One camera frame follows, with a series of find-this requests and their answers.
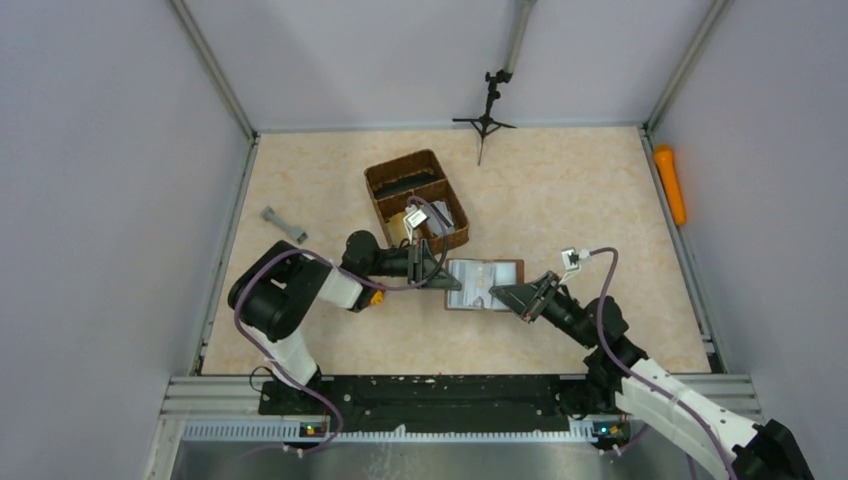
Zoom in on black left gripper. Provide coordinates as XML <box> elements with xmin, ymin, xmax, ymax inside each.
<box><xmin>365</xmin><ymin>236</ymin><xmax>461</xmax><ymax>289</ymax></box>

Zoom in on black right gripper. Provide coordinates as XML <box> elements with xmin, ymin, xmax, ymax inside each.
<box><xmin>490</xmin><ymin>270</ymin><xmax>596</xmax><ymax>349</ymax></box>

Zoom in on brown leather card holder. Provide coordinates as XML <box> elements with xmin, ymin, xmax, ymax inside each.
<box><xmin>445</xmin><ymin>258</ymin><xmax>524</xmax><ymax>312</ymax></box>

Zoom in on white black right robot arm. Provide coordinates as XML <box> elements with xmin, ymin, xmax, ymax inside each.
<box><xmin>490</xmin><ymin>272</ymin><xmax>813</xmax><ymax>479</ymax></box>

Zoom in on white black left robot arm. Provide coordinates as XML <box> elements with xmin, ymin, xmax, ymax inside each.
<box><xmin>227</xmin><ymin>230</ymin><xmax>462</xmax><ymax>414</ymax></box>

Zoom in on gold cards in basket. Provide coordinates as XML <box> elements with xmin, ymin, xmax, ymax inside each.
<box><xmin>386</xmin><ymin>212</ymin><xmax>408</xmax><ymax>246</ymax></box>

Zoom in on silver cards in basket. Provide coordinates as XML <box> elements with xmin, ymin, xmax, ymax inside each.
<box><xmin>427</xmin><ymin>200</ymin><xmax>456</xmax><ymax>237</ymax></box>

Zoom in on black cards in basket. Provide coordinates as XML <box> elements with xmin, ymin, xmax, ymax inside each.
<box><xmin>374</xmin><ymin>172</ymin><xmax>439</xmax><ymax>199</ymax></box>

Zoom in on brown wicker divided basket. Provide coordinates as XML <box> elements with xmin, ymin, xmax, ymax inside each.
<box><xmin>363</xmin><ymin>149</ymin><xmax>471</xmax><ymax>256</ymax></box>

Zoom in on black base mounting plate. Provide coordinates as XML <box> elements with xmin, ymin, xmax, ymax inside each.
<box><xmin>258</xmin><ymin>374</ymin><xmax>654</xmax><ymax>437</ymax></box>

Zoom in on black mini tripod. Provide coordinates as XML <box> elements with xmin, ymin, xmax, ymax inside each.
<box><xmin>451</xmin><ymin>69</ymin><xmax>516</xmax><ymax>166</ymax></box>

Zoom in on grey plastic dumbbell piece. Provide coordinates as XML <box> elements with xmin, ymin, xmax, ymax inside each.
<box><xmin>260</xmin><ymin>206</ymin><xmax>308</xmax><ymax>245</ymax></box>

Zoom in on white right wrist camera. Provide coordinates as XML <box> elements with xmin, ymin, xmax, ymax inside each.
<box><xmin>561</xmin><ymin>247</ymin><xmax>592</xmax><ymax>273</ymax></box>

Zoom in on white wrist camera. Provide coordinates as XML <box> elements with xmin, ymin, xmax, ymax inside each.
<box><xmin>403</xmin><ymin>205</ymin><xmax>428</xmax><ymax>231</ymax></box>
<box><xmin>561</xmin><ymin>247</ymin><xmax>592</xmax><ymax>273</ymax></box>

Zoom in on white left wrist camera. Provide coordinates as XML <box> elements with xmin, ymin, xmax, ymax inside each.
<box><xmin>403</xmin><ymin>205</ymin><xmax>428</xmax><ymax>231</ymax></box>

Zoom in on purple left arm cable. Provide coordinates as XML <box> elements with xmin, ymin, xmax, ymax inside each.
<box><xmin>231</xmin><ymin>195</ymin><xmax>452</xmax><ymax>455</ymax></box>

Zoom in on orange cylinder handle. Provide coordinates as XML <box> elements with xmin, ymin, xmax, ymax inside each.
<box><xmin>653</xmin><ymin>144</ymin><xmax>687</xmax><ymax>226</ymax></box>

